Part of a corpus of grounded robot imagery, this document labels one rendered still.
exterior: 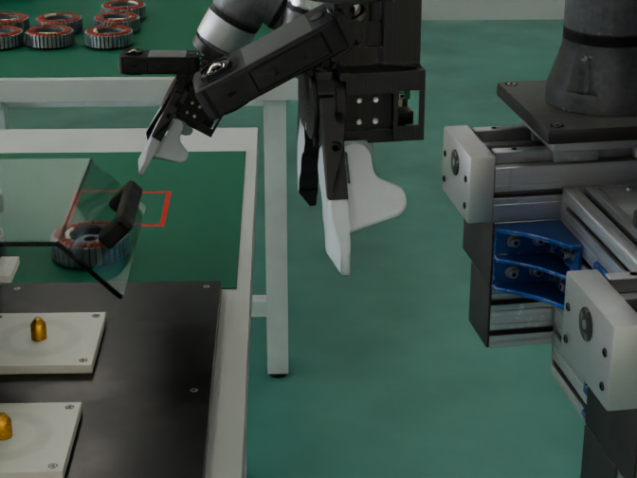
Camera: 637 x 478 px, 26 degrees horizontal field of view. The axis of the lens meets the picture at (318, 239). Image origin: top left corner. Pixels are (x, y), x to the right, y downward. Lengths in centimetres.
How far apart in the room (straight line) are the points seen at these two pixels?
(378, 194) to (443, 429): 215
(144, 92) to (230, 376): 139
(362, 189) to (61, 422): 68
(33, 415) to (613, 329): 66
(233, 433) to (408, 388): 171
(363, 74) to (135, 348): 84
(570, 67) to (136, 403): 69
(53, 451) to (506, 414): 181
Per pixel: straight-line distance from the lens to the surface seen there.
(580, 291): 139
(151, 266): 204
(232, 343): 180
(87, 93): 304
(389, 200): 98
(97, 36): 326
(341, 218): 97
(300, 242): 409
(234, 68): 98
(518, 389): 330
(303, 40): 97
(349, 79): 97
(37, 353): 173
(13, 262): 174
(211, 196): 230
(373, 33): 99
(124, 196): 141
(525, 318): 185
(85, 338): 176
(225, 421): 162
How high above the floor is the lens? 155
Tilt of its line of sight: 22 degrees down
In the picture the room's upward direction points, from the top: straight up
